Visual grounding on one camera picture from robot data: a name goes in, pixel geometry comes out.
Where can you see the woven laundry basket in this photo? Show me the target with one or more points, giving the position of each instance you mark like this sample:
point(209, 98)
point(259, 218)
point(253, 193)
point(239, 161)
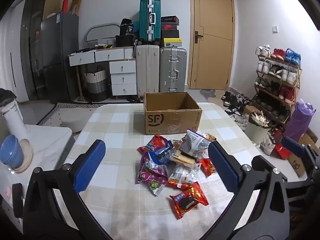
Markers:
point(96, 85)

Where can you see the red and black shoe box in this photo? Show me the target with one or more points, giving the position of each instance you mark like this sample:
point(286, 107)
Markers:
point(170, 27)

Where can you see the wooden door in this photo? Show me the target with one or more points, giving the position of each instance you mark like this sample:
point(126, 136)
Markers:
point(212, 62)

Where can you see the dark glass cabinet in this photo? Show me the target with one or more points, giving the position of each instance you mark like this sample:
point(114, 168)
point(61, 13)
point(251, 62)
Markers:
point(32, 55)

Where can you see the brown cardboard box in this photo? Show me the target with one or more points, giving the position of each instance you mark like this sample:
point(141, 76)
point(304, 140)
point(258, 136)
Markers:
point(160, 122)

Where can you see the black slippers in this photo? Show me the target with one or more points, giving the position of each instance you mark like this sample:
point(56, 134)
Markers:
point(135, 99)

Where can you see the checkered tablecloth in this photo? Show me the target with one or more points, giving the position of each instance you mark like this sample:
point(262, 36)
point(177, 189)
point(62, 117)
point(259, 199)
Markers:
point(112, 130)

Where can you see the red and blue snack packet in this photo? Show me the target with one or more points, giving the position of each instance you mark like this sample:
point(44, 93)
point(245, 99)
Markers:
point(156, 142)

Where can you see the small red snack packet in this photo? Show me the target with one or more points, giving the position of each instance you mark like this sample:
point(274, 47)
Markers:
point(207, 167)

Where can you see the grey door mat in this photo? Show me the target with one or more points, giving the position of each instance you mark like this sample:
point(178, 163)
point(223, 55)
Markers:
point(208, 93)

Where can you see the purple candy packet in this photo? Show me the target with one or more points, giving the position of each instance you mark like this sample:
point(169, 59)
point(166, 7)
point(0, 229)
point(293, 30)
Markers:
point(150, 173)

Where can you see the teal suitcase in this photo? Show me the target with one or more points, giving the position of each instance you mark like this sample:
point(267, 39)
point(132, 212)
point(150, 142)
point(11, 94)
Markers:
point(145, 20)

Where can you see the black and white rug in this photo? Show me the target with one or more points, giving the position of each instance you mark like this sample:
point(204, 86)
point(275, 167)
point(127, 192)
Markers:
point(50, 113)

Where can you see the plain black shoe box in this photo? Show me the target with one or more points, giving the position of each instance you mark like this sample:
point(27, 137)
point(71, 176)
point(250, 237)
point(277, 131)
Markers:
point(170, 34)

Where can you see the shoe rack with shoes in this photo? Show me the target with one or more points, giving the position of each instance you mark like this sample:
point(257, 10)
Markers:
point(287, 92)

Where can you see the beige suitcase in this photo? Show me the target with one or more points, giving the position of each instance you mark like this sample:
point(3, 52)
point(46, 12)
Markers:
point(147, 70)

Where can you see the grey refrigerator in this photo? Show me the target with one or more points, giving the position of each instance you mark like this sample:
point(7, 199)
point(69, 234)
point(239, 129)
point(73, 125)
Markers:
point(60, 55)

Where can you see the yellow shoe box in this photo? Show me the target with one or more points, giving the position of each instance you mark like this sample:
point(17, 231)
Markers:
point(172, 42)

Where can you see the white cylindrical appliance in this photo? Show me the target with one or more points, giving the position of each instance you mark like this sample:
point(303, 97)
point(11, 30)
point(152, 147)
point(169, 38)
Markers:
point(15, 122)

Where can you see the black tote box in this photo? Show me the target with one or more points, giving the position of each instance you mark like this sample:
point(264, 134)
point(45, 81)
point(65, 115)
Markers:
point(123, 41)

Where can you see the blue cookie packet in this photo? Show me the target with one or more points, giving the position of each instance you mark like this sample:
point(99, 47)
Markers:
point(161, 156)

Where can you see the silver suitcase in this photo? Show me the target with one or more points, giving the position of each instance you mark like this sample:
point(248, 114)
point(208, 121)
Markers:
point(172, 67)

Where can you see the beige bread packet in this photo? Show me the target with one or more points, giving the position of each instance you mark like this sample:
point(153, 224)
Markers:
point(182, 158)

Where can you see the narrow cardboard box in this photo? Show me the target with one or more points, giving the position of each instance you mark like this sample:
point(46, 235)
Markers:
point(77, 5)

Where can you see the white striped sneaker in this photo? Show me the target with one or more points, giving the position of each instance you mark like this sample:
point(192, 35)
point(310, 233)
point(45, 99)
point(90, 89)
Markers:
point(267, 145)

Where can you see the white light switch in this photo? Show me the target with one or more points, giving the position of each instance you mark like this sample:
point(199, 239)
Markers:
point(275, 29)

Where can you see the red flat folder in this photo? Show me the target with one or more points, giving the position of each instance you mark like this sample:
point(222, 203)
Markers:
point(66, 5)

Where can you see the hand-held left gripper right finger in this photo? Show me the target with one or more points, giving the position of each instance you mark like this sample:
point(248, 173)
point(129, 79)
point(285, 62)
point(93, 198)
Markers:
point(222, 167)

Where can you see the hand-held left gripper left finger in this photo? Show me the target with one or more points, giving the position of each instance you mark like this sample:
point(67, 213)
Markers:
point(88, 167)

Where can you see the black shoe box red label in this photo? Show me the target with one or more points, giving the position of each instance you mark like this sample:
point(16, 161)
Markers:
point(170, 19)

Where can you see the white desk with drawers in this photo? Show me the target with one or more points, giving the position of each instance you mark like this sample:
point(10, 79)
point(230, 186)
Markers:
point(122, 67)

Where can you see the black printed bag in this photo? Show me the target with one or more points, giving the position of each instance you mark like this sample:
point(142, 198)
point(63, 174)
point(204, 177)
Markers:
point(126, 27)

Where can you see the red shopping bag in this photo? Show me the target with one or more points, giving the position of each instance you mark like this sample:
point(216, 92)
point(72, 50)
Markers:
point(282, 150)

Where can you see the oval metal frame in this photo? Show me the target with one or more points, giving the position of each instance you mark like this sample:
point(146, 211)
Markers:
point(100, 26)

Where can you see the dark cloth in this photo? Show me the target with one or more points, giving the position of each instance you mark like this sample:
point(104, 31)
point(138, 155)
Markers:
point(7, 97)

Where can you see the white trash bin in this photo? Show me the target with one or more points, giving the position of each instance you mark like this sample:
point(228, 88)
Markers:
point(255, 132)

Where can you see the white marble side table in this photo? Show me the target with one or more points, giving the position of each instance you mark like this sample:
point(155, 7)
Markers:
point(47, 140)

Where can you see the printed cardboard box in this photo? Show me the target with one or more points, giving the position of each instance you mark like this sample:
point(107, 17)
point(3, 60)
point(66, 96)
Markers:
point(297, 165)

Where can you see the red chocolate cookie packet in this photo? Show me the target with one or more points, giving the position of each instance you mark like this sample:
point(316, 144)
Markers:
point(185, 202)

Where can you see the white ribbed container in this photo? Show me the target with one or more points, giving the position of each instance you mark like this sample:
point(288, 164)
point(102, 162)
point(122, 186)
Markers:
point(110, 42)

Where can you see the scattered shoes pile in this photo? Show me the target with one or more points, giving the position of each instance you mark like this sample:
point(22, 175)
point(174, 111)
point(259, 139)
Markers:
point(235, 105)

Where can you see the blue bowl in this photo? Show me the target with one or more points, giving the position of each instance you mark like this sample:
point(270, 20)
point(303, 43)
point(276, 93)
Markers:
point(11, 152)

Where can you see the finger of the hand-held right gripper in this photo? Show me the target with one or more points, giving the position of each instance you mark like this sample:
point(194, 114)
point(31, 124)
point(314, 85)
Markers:
point(298, 186)
point(292, 145)

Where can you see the red and orange snack packet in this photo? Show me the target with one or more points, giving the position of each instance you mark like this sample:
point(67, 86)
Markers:
point(200, 192)

